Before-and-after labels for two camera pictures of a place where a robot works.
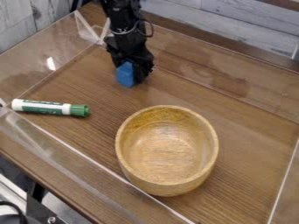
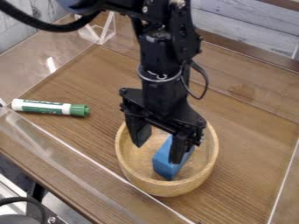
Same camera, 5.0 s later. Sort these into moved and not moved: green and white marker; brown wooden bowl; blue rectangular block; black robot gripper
Moved: black robot gripper; blue rectangular block
Not moved: brown wooden bowl; green and white marker
